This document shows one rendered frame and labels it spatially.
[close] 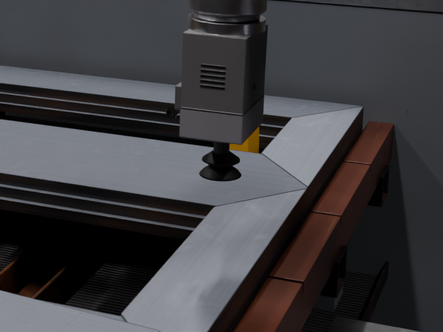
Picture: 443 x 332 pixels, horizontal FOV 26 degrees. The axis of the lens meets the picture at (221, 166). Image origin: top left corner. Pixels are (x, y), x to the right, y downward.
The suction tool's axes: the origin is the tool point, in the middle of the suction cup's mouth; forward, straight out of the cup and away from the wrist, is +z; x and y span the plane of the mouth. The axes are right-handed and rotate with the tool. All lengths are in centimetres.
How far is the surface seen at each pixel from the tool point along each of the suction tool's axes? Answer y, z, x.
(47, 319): 14.6, 11.7, -12.4
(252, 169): -26.7, 8.5, -3.1
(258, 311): 1.6, 13.8, 5.2
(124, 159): -25.3, 9.0, -20.4
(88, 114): -49, 11, -36
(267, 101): -54, 7, -8
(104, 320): 13.2, 11.5, -7.1
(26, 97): -50, 9, -48
